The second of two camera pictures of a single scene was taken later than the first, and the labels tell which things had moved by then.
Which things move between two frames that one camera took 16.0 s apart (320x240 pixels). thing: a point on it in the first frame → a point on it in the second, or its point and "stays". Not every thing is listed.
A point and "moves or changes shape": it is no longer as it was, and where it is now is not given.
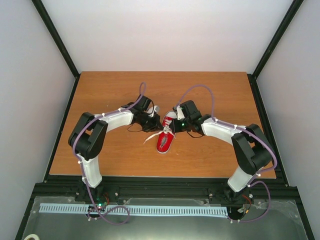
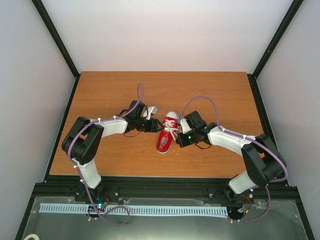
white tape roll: (31, 235) stays
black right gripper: (175, 128) → (183, 143)
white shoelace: (167, 129) moves or changes shape
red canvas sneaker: (165, 139) stays
